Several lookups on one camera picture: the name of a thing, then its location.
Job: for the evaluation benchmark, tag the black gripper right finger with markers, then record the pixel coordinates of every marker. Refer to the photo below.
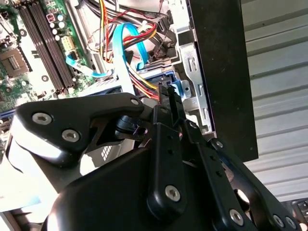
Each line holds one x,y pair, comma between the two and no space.
220,187

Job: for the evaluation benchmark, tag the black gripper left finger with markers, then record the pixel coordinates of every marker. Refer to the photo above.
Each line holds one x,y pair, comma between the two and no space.
72,110

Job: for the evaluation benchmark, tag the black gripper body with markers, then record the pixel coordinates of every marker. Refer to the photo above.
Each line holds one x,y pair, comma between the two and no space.
108,192

